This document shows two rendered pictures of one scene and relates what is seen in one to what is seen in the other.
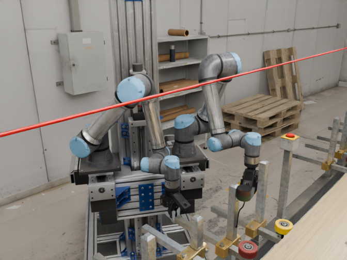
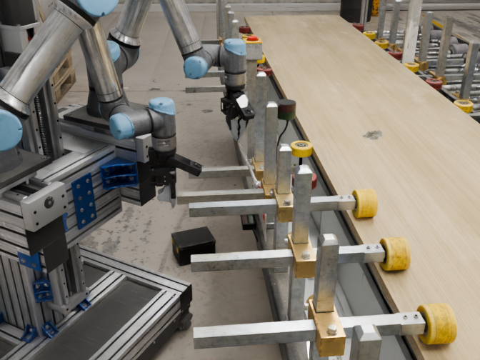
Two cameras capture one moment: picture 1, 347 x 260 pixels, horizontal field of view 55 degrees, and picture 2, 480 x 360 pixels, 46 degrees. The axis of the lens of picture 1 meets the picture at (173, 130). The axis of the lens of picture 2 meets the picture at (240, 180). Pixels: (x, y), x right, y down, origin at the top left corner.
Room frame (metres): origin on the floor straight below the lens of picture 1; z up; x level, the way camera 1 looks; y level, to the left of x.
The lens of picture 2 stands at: (0.25, 1.05, 1.73)
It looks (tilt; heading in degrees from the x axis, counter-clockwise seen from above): 27 degrees down; 311
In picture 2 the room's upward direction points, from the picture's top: straight up
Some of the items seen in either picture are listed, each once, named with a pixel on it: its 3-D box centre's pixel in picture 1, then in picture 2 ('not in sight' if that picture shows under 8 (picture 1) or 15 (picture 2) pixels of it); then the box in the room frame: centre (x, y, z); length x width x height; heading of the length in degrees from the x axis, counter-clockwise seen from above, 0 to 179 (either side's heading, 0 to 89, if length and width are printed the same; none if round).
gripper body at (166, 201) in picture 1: (171, 195); (163, 165); (1.45, 0.01, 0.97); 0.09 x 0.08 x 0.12; 46
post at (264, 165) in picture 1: (260, 204); (259, 136); (1.43, -0.43, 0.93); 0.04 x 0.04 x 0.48; 46
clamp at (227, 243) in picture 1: (229, 244); (271, 191); (1.23, -0.25, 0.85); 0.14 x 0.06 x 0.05; 136
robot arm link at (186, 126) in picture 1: (185, 127); (104, 63); (1.82, -0.07, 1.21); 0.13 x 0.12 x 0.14; 120
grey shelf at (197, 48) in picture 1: (172, 98); not in sight; (4.17, 0.01, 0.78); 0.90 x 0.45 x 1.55; 132
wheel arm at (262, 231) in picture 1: (246, 224); (247, 171); (1.43, -0.37, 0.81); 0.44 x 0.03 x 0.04; 46
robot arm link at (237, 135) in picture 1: (236, 139); (205, 56); (1.59, -0.33, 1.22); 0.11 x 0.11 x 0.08; 30
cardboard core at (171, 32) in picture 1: (178, 32); not in sight; (4.25, -0.07, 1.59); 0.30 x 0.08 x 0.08; 42
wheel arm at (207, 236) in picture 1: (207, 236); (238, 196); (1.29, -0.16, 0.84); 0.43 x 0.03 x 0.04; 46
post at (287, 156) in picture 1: (284, 185); (251, 112); (1.62, -0.61, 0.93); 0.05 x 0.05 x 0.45; 46
